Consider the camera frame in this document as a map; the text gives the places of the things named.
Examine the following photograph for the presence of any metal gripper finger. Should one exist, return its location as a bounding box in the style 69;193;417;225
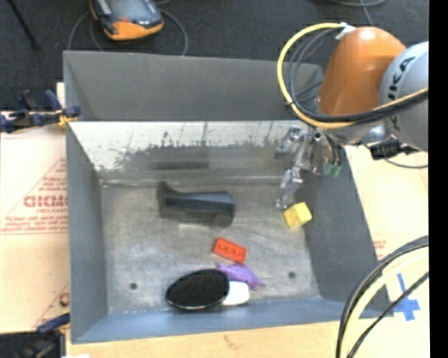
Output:
276;169;304;210
274;126;303;161

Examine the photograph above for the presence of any red flat block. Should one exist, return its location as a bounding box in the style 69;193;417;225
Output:
211;236;249;265

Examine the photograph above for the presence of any purple toy animal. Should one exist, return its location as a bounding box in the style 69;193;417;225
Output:
215;262;267;290

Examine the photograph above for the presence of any black oval disc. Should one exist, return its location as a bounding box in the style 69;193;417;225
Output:
164;268;231;312

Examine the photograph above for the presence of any black curved plastic handle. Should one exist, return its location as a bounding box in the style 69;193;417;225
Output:
156;180;236;228

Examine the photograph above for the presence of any yellow cube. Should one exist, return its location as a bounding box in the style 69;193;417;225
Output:
282;201;314;230

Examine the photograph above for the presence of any black cylinder on white bracket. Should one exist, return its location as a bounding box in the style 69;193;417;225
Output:
368;140;410;160

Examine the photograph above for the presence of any grey metal bin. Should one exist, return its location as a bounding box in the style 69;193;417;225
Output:
62;49;393;345

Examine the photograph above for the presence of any white rounded block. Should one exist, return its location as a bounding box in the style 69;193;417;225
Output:
222;280;252;307

